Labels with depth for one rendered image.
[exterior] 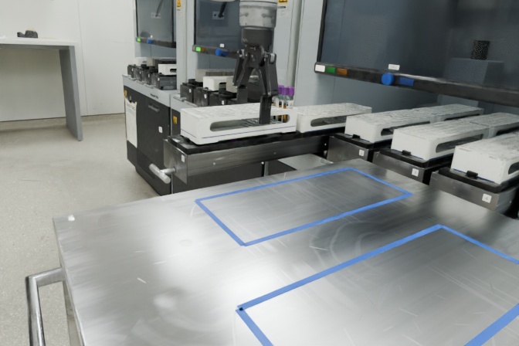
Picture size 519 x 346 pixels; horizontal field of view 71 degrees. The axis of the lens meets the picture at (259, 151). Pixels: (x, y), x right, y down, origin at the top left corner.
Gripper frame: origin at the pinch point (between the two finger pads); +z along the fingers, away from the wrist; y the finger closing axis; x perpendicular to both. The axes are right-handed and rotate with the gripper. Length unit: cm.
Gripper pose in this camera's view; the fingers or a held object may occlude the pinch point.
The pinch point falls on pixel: (252, 110)
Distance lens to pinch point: 95.5
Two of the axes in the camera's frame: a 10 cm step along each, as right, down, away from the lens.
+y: 5.8, 2.8, -7.6
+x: 8.1, -1.3, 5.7
